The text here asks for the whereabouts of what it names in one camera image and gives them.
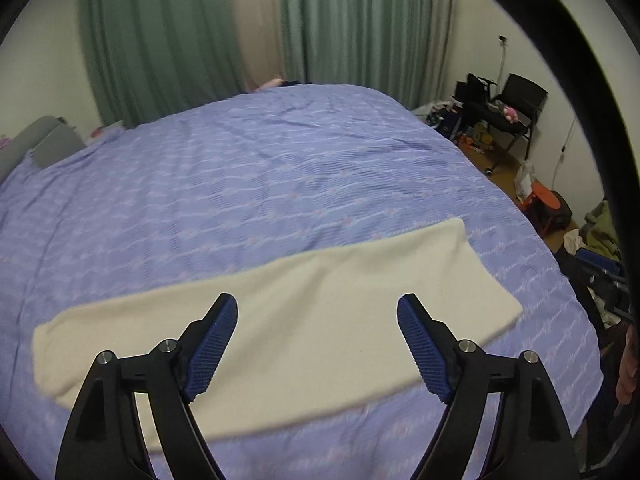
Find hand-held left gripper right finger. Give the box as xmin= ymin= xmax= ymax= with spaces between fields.
xmin=396 ymin=292 xmax=583 ymax=480

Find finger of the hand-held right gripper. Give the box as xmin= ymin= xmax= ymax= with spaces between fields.
xmin=574 ymin=251 xmax=626 ymax=276

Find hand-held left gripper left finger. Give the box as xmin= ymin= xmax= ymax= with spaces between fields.
xmin=54 ymin=292 xmax=239 ymax=480

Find cream pants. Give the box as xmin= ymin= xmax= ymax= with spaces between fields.
xmin=31 ymin=217 xmax=523 ymax=453

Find person's right hand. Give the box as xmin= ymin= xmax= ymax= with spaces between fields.
xmin=615 ymin=325 xmax=640 ymax=407

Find pile of green clothes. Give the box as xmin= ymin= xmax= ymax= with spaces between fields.
xmin=562 ymin=200 xmax=623 ymax=262

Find orange and black stool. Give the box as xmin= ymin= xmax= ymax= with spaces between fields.
xmin=517 ymin=182 xmax=574 ymax=234

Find white plastic bag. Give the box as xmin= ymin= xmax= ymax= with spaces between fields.
xmin=515 ymin=160 xmax=537 ymax=197

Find purple floral bedspread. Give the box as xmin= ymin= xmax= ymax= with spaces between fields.
xmin=0 ymin=82 xmax=608 ymax=480

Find black folding chair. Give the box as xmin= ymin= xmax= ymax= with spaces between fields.
xmin=492 ymin=72 xmax=549 ymax=153

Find black bag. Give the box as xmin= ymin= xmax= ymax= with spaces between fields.
xmin=454 ymin=73 xmax=497 ymax=113

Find green curtain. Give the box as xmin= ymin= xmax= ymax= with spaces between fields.
xmin=77 ymin=0 xmax=251 ymax=128
xmin=280 ymin=0 xmax=458 ymax=111

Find beige curtain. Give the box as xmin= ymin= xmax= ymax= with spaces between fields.
xmin=235 ymin=0 xmax=287 ymax=93

